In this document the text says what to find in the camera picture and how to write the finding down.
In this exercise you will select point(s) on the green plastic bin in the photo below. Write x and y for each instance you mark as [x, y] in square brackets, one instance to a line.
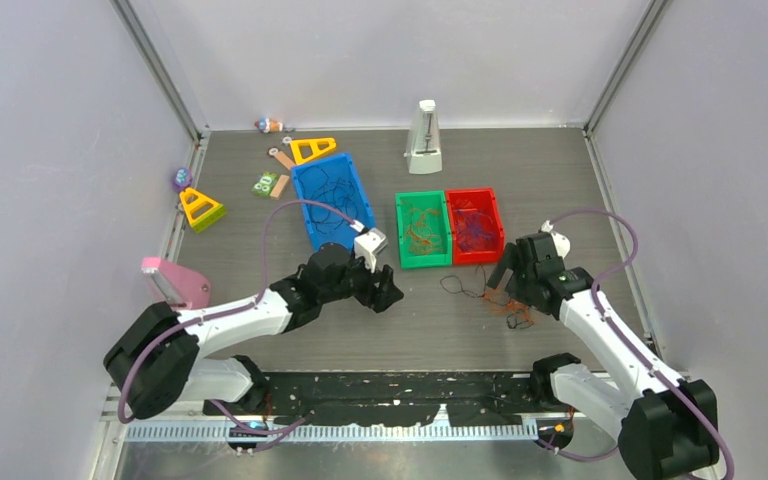
[424, 235]

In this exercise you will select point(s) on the pink tape dispenser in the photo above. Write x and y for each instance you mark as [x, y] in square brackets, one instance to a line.
[180, 287]

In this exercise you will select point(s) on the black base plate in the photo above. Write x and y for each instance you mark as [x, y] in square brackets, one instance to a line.
[403, 399]

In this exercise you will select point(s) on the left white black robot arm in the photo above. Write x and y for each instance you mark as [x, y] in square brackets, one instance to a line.
[165, 356]

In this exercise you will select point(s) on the small colourful figurine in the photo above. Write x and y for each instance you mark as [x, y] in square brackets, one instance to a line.
[268, 125]

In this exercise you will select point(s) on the purple round toy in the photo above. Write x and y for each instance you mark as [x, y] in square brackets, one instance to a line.
[182, 179]

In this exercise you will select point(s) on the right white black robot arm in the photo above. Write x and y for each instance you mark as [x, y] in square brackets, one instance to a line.
[664, 426]

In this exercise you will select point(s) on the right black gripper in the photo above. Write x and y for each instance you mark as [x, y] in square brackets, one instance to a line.
[512, 260]

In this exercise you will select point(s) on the white metronome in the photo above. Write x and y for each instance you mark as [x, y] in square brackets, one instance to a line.
[423, 152]

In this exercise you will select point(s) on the blue plastic bin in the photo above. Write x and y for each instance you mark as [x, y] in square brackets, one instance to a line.
[333, 181]

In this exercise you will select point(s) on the tan wooden block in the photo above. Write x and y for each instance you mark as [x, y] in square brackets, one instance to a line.
[279, 187]

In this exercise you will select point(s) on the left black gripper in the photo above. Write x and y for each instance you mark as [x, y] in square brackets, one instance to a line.
[383, 280]

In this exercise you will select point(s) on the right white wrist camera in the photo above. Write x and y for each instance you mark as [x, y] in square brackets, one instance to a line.
[561, 242]

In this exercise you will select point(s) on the yellow triangle toy on green block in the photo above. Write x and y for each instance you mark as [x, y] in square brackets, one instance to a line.
[201, 211]

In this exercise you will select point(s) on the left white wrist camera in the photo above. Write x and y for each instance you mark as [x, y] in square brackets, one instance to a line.
[367, 244]

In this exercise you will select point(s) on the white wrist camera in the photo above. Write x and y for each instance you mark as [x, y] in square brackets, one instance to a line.
[367, 244]
[561, 242]

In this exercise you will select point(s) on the red plastic bin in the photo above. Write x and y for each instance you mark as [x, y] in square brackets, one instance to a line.
[478, 235]

